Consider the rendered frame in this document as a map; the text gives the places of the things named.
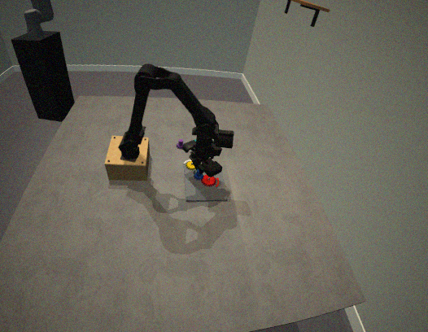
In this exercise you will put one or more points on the red gear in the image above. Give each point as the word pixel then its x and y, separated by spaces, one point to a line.
pixel 207 182

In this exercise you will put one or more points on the blue gear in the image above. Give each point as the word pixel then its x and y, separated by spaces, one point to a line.
pixel 198 175

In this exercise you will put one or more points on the yellow gear with black stripe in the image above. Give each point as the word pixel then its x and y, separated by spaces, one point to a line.
pixel 189 166

